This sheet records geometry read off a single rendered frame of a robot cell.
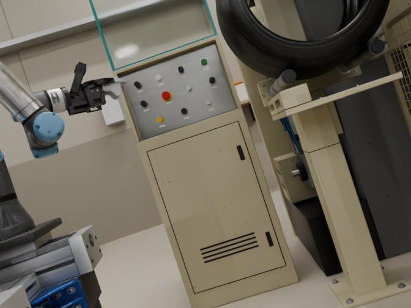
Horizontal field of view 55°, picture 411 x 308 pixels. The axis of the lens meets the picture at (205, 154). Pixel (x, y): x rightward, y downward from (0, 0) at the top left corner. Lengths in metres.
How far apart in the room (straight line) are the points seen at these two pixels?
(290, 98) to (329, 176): 0.51
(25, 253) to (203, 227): 1.11
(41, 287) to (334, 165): 1.15
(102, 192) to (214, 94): 3.43
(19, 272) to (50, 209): 4.34
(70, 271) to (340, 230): 1.09
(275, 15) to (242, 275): 1.21
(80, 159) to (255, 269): 3.60
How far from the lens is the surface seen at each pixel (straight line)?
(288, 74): 1.26
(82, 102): 1.29
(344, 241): 1.72
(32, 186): 5.40
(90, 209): 5.25
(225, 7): 1.32
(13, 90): 1.12
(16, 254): 1.03
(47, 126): 1.09
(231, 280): 2.04
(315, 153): 1.64
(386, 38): 1.69
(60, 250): 1.00
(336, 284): 1.93
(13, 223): 1.05
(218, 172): 1.93
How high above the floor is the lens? 0.78
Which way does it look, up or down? 1 degrees down
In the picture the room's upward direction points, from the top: 18 degrees counter-clockwise
